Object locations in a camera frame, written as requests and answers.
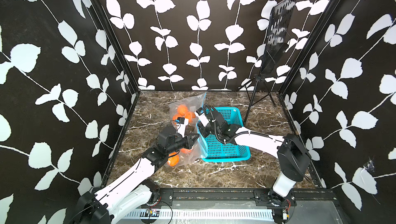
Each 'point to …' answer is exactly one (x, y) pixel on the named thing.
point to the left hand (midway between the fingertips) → (199, 134)
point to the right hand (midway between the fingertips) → (196, 122)
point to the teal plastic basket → (216, 150)
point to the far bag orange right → (190, 115)
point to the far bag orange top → (182, 109)
